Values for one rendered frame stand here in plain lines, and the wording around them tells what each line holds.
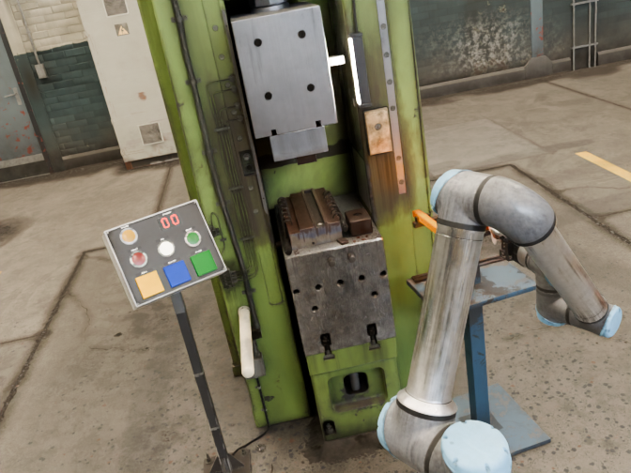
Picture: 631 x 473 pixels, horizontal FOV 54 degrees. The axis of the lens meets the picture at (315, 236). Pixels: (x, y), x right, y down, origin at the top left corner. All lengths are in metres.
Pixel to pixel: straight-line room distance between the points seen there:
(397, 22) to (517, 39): 6.58
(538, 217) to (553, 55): 7.81
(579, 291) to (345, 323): 1.09
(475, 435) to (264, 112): 1.29
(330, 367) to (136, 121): 5.52
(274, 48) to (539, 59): 7.10
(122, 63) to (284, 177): 4.98
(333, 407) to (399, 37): 1.52
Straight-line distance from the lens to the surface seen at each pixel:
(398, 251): 2.63
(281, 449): 2.87
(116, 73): 7.61
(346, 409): 2.75
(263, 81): 2.20
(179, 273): 2.19
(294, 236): 2.36
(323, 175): 2.80
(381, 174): 2.49
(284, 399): 2.91
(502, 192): 1.40
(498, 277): 2.45
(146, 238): 2.20
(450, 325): 1.50
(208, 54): 2.32
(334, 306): 2.45
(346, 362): 2.60
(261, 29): 2.18
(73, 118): 8.47
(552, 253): 1.52
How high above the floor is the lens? 1.90
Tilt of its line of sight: 24 degrees down
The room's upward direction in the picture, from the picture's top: 10 degrees counter-clockwise
